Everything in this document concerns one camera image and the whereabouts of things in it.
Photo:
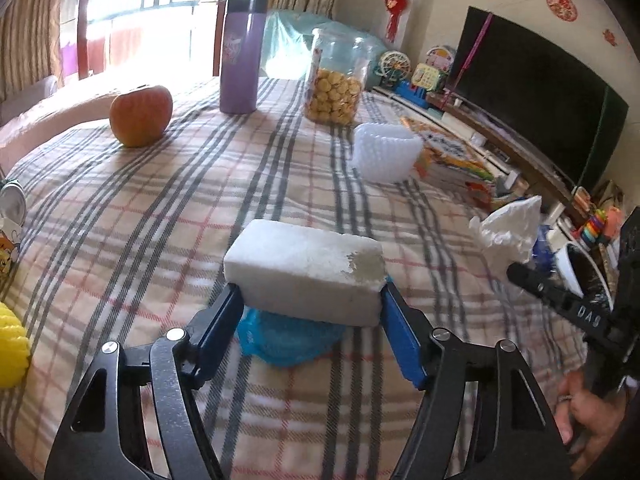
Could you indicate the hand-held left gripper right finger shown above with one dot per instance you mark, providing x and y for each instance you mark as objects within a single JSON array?
[{"x": 402, "y": 340}]

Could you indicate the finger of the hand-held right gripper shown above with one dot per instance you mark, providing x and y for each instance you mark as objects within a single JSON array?
[{"x": 550, "y": 292}]

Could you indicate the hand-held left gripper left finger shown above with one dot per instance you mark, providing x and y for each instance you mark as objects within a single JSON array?
[{"x": 220, "y": 330}]

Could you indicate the blue plastic bag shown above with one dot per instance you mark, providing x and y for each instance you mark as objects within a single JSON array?
[{"x": 285, "y": 342}]

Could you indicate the white tissue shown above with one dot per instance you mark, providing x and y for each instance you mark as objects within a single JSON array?
[{"x": 510, "y": 230}]

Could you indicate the white foam block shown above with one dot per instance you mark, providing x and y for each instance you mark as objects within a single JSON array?
[{"x": 300, "y": 270}]

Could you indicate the white foam fruit net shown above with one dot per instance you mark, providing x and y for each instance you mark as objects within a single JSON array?
[{"x": 385, "y": 152}]

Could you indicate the person's right hand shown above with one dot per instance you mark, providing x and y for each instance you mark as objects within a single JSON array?
[{"x": 595, "y": 420}]

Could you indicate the blue foil wrapper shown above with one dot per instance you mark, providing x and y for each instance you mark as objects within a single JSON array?
[{"x": 544, "y": 252}]

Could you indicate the toy cash register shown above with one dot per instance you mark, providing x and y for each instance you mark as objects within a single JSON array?
[{"x": 581, "y": 200}]

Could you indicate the plaid tablecloth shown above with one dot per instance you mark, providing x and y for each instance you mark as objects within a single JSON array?
[{"x": 150, "y": 210}]

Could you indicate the white television stand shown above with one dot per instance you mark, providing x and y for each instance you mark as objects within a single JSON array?
[{"x": 470, "y": 127}]

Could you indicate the black television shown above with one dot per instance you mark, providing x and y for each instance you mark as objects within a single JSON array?
[{"x": 525, "y": 90}]

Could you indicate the yellow foam fruit net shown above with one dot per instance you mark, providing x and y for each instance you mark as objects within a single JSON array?
[{"x": 12, "y": 345}]

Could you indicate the orange cartoon snack packet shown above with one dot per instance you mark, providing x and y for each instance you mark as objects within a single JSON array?
[{"x": 7, "y": 252}]

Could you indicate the orange apple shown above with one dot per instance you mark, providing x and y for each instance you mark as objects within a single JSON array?
[{"x": 140, "y": 117}]

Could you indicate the blue toy base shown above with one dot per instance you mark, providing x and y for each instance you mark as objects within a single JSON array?
[{"x": 412, "y": 95}]

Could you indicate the yellow toy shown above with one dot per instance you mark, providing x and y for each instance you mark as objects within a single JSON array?
[{"x": 427, "y": 77}]

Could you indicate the pink stick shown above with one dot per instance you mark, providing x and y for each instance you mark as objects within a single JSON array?
[{"x": 472, "y": 55}]

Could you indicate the glass jar of biscuits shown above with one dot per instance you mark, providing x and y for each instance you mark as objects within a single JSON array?
[{"x": 332, "y": 95}]

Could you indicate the colourful toy board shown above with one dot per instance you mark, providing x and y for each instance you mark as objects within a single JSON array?
[{"x": 439, "y": 56}]

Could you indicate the small red paper-cut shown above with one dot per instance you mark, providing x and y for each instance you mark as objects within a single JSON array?
[{"x": 609, "y": 37}]

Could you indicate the purple thermos bottle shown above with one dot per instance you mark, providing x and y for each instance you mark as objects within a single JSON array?
[{"x": 240, "y": 60}]

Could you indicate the small white fan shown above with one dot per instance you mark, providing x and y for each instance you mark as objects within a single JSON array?
[{"x": 392, "y": 67}]

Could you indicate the pink covered sofa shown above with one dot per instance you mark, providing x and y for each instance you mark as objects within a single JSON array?
[{"x": 50, "y": 115}]

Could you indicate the round red paper-cut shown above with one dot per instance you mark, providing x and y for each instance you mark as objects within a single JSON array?
[{"x": 561, "y": 6}]

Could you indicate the teal covered furniture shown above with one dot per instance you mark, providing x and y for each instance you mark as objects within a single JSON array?
[{"x": 290, "y": 35}]

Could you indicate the wooden framed glass door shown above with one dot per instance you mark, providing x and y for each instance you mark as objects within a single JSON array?
[{"x": 150, "y": 0}]

